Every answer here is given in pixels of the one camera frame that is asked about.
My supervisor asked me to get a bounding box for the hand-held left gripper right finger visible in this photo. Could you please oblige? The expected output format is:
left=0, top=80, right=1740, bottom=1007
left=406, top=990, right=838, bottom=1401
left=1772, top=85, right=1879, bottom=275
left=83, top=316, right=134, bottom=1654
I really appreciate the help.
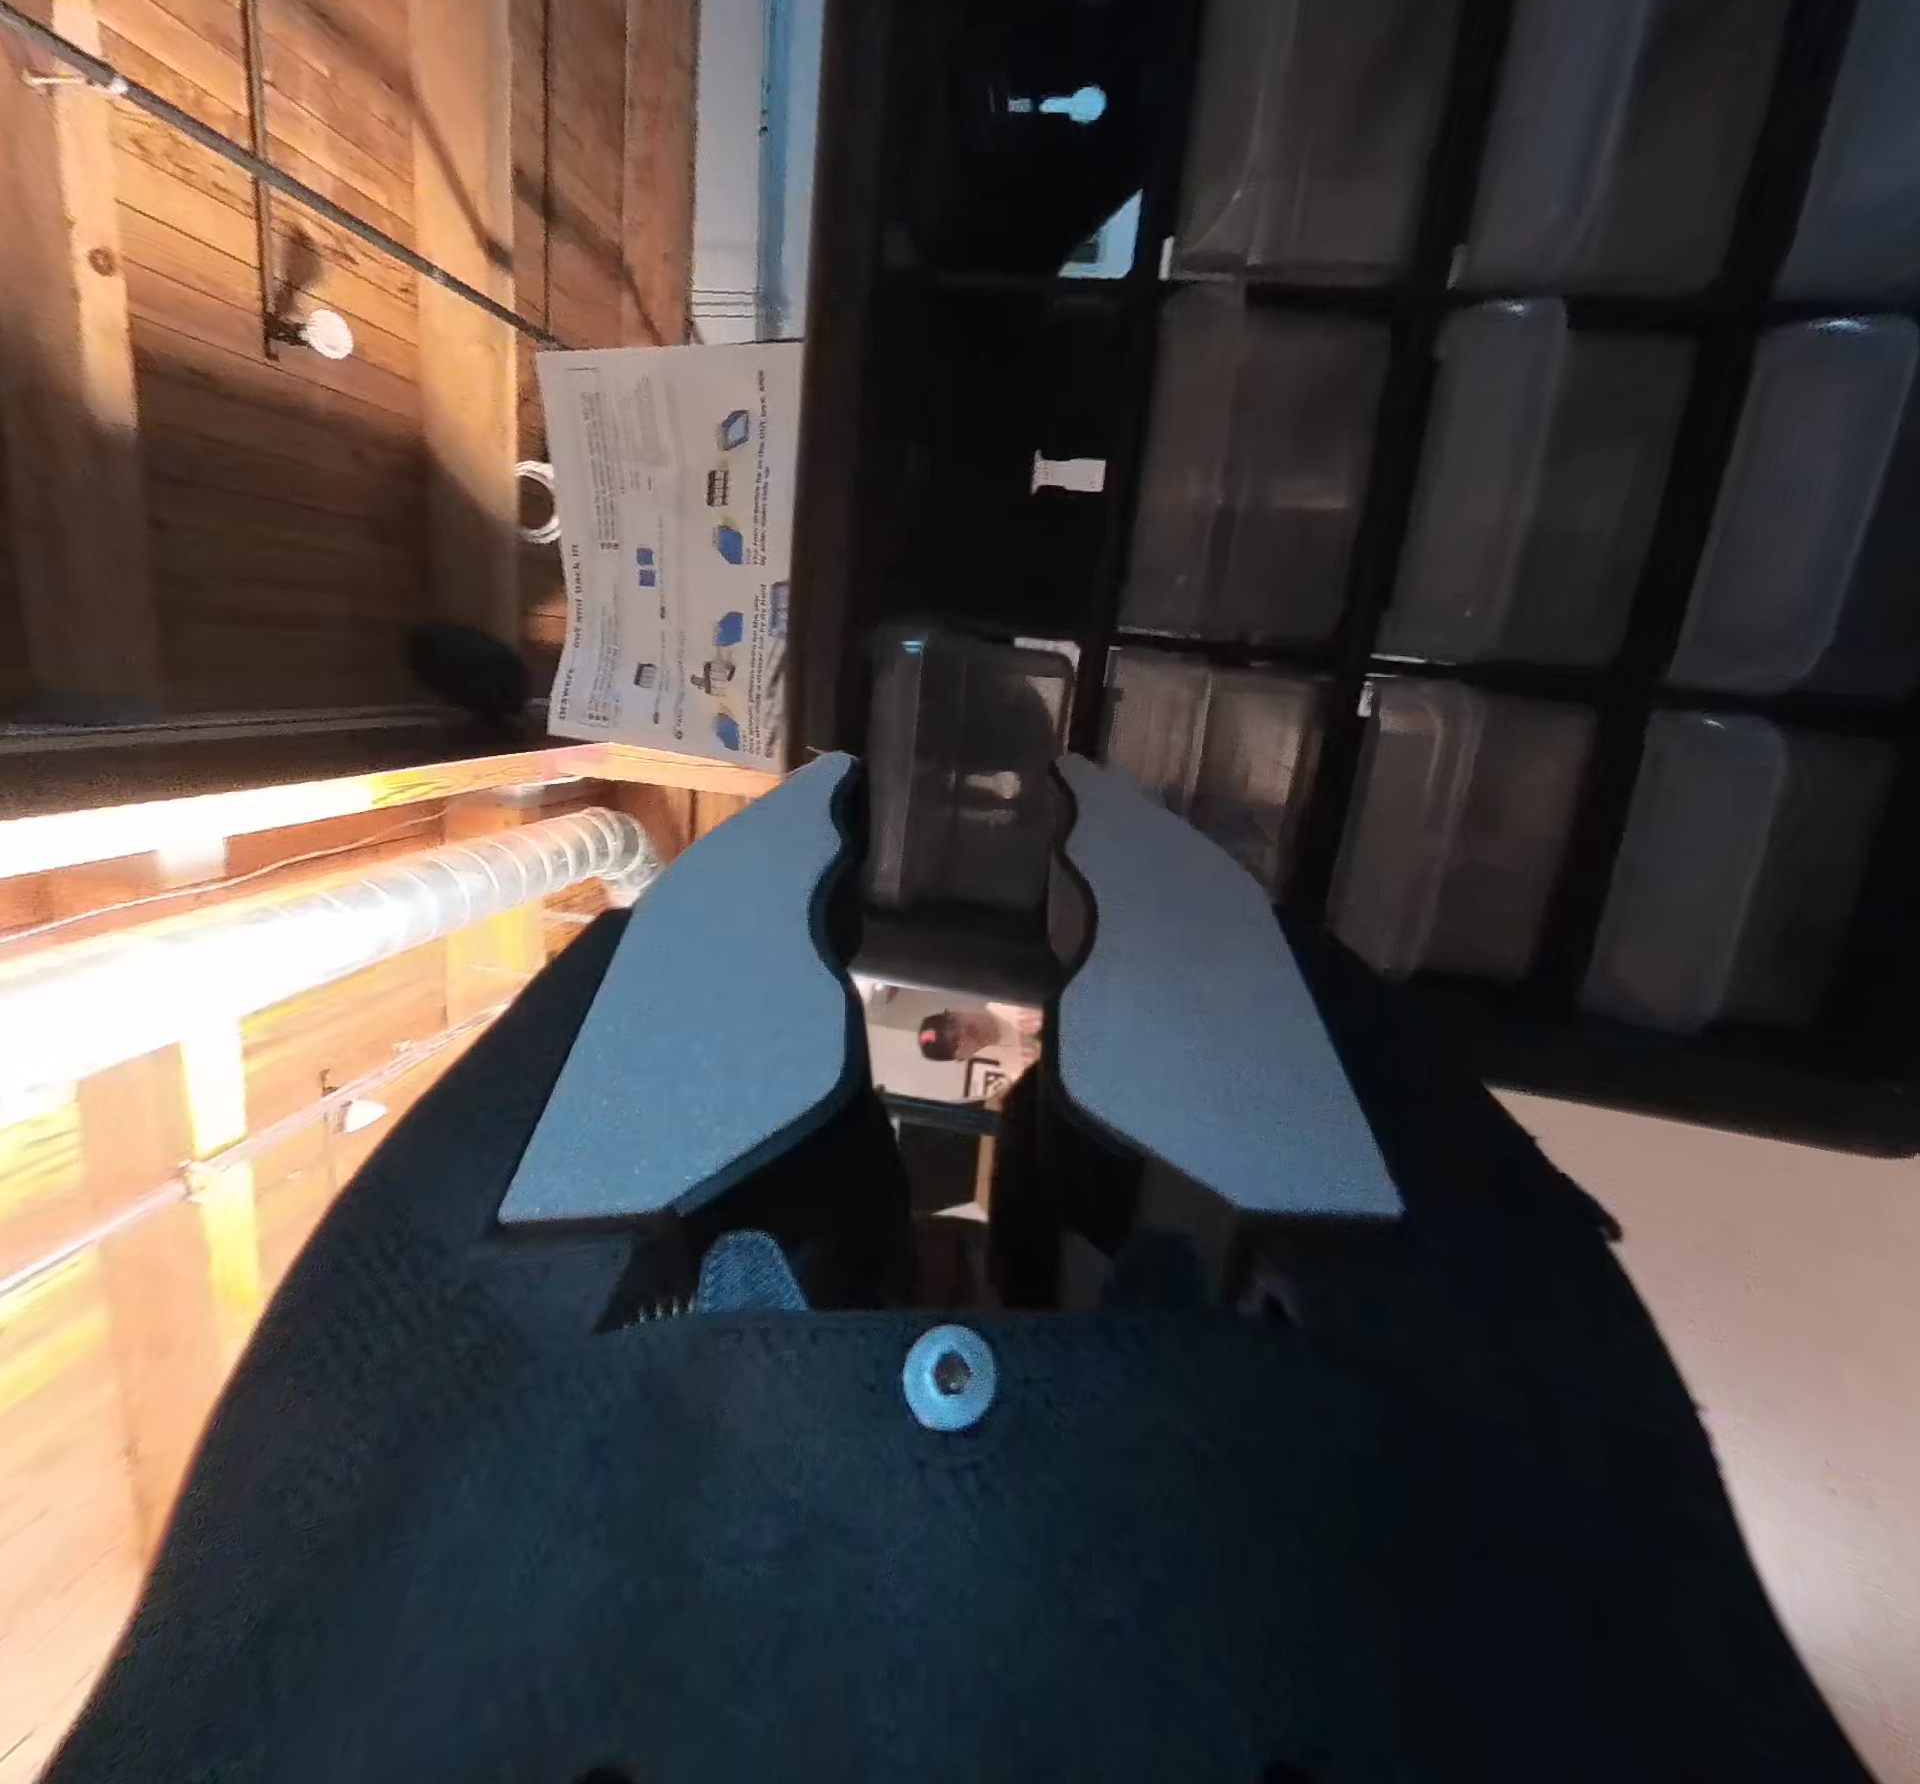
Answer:
left=1043, top=753, right=1409, bottom=1224

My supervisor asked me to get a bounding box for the black ceiling conduit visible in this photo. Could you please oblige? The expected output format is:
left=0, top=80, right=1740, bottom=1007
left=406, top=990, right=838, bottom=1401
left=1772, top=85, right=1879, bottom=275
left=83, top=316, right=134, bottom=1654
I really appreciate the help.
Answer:
left=0, top=0, right=560, bottom=351

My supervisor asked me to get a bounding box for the black drawer cabinet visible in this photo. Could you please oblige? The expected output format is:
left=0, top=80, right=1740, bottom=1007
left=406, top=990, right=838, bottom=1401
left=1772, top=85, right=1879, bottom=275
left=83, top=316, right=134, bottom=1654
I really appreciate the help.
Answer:
left=786, top=0, right=1920, bottom=1164

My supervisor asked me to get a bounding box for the clear plastic drawer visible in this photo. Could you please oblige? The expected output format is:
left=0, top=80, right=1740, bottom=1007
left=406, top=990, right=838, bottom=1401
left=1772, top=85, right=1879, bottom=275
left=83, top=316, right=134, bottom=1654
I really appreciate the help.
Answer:
left=859, top=620, right=1086, bottom=1007

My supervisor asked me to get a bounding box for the white instruction sheet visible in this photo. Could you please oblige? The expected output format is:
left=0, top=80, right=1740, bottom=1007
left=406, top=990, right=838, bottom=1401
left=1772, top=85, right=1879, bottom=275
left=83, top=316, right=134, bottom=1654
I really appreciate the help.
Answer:
left=537, top=341, right=805, bottom=771

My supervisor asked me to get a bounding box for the silver ceiling duct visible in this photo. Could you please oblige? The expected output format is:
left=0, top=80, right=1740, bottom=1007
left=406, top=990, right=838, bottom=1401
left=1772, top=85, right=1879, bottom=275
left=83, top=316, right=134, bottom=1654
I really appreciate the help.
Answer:
left=0, top=806, right=662, bottom=1083

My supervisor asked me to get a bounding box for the set of clear drawers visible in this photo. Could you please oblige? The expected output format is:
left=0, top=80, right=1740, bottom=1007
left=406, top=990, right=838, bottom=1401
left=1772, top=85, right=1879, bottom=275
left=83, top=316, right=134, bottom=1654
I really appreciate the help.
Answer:
left=1111, top=0, right=1920, bottom=1036

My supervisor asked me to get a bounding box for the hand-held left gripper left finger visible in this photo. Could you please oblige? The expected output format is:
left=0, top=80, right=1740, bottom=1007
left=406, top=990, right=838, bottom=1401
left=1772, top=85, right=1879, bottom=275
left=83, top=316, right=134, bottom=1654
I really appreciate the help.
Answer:
left=498, top=753, right=880, bottom=1233

